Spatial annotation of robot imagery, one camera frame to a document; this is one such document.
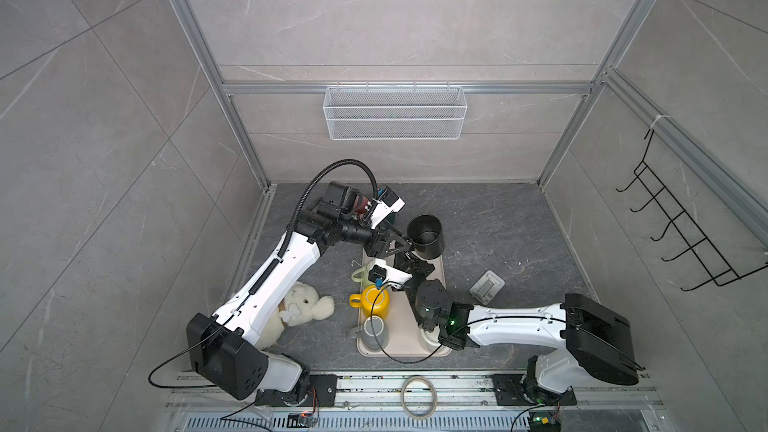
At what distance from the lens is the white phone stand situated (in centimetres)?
90

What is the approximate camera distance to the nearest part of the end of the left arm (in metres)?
0.54

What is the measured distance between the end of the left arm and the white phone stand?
391 millimetres
